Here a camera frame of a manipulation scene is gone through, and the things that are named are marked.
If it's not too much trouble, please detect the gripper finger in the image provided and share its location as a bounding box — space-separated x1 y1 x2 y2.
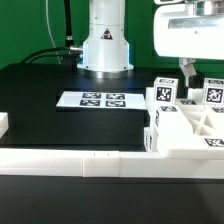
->
179 58 200 88

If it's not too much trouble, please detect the white tagged nut cube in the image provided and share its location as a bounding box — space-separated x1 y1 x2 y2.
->
203 78 224 105
154 77 178 105

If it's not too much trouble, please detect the white chair back frame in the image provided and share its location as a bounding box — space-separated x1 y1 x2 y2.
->
146 87 224 160

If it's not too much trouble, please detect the thin white cable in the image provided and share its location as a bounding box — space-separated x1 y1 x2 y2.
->
45 0 63 65

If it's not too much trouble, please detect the white U-shaped obstacle fence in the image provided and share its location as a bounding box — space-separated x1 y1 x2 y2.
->
0 111 224 180

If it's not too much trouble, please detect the black cable bundle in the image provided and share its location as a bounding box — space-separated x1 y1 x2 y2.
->
20 0 84 65

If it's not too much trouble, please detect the white base tag sheet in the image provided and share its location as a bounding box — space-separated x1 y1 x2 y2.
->
56 91 146 110

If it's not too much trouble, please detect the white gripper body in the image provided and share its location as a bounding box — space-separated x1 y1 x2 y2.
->
153 0 224 60

